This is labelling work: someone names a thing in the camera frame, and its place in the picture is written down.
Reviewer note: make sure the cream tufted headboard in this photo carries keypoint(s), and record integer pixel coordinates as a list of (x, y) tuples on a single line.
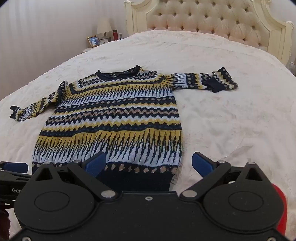
[(246, 22)]

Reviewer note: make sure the patterned navy yellow knit sweater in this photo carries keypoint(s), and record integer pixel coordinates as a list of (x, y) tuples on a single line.
[(130, 116)]

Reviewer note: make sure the white table lamp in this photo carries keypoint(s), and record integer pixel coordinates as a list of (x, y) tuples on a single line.
[(103, 27)]

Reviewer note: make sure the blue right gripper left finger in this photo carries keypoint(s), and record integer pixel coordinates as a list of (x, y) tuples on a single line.
[(95, 164)]

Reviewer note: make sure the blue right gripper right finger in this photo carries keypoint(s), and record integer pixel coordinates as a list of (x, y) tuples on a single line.
[(202, 164)]

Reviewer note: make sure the gold framed photo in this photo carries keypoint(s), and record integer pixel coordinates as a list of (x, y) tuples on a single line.
[(94, 41)]

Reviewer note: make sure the red bottle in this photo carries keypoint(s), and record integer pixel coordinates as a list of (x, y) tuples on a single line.
[(115, 35)]

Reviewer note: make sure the cream bedspread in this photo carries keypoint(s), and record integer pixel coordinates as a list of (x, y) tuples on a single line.
[(255, 122)]

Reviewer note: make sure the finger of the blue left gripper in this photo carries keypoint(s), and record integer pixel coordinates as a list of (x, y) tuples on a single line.
[(14, 167)]

